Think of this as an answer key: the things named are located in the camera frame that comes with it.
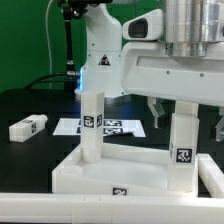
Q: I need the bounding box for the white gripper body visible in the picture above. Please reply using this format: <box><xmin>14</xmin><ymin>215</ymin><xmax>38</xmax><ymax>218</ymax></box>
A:
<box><xmin>121</xmin><ymin>42</ymin><xmax>224</xmax><ymax>107</ymax></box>

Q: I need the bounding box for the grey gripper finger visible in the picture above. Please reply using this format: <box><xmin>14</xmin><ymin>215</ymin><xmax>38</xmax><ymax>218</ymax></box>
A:
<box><xmin>215</xmin><ymin>107</ymin><xmax>224</xmax><ymax>142</ymax></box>
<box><xmin>147</xmin><ymin>97</ymin><xmax>166</xmax><ymax>128</ymax></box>

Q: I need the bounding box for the white desk top tray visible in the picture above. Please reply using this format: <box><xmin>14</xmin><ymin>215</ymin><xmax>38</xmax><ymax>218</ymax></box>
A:
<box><xmin>52</xmin><ymin>143</ymin><xmax>198</xmax><ymax>197</ymax></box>

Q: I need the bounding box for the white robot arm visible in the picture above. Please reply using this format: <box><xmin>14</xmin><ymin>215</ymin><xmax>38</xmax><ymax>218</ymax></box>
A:
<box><xmin>81</xmin><ymin>0</ymin><xmax>224</xmax><ymax>109</ymax></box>

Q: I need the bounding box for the white right fence bar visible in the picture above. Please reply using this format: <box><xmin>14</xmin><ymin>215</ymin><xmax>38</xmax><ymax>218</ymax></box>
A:
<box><xmin>198</xmin><ymin>154</ymin><xmax>224</xmax><ymax>199</ymax></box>

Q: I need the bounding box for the white fence bar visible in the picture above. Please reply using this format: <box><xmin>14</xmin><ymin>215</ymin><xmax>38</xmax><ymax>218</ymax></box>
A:
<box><xmin>198</xmin><ymin>154</ymin><xmax>224</xmax><ymax>199</ymax></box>
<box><xmin>0</xmin><ymin>193</ymin><xmax>224</xmax><ymax>224</ymax></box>

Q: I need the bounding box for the white sheet with markers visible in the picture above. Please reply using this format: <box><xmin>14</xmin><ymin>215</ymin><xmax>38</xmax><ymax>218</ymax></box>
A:
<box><xmin>53</xmin><ymin>118</ymin><xmax>145</xmax><ymax>137</ymax></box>

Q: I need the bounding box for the white front fence bar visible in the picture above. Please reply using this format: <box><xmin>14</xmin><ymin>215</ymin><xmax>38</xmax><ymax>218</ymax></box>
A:
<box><xmin>0</xmin><ymin>193</ymin><xmax>224</xmax><ymax>224</ymax></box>

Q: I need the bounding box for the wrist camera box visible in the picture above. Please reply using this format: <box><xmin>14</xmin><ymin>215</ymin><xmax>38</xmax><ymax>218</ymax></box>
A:
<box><xmin>122</xmin><ymin>9</ymin><xmax>163</xmax><ymax>41</ymax></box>

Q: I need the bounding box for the black cable on table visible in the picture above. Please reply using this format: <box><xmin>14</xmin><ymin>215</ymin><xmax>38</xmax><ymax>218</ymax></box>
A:
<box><xmin>23</xmin><ymin>73</ymin><xmax>81</xmax><ymax>90</ymax></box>

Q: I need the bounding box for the black camera stand pole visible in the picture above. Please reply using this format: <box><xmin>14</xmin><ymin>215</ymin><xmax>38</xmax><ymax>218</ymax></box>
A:
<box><xmin>57</xmin><ymin>0</ymin><xmax>87</xmax><ymax>76</ymax></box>

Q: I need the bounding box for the white cable behind pole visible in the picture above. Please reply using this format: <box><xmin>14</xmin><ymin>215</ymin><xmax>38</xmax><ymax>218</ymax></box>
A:
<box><xmin>45</xmin><ymin>0</ymin><xmax>54</xmax><ymax>90</ymax></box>

